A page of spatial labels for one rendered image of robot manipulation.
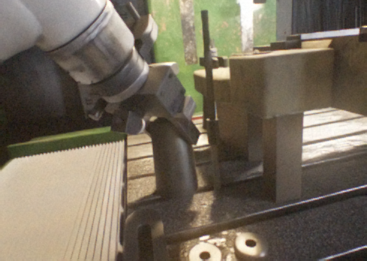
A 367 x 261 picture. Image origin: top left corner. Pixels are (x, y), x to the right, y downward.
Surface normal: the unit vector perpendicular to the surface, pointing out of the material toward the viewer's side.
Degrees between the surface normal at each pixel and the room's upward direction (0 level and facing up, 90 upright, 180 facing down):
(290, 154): 90
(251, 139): 90
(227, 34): 90
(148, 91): 40
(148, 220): 0
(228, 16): 90
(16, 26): 133
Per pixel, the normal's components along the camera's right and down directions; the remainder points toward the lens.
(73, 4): 0.77, 0.51
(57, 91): 0.07, 0.28
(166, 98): 0.84, 0.07
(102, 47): 0.59, 0.44
